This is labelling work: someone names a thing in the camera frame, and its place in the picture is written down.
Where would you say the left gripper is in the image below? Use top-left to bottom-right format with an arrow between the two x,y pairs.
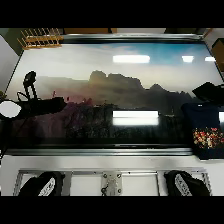
32,96 -> 68,117

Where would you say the yellow wooden rack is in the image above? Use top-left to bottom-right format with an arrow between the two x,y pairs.
17,28 -> 65,51

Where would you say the dark blue flower-print T-shirt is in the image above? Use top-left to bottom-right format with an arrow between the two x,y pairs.
181,101 -> 224,161

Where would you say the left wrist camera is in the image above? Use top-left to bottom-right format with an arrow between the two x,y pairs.
22,70 -> 39,101

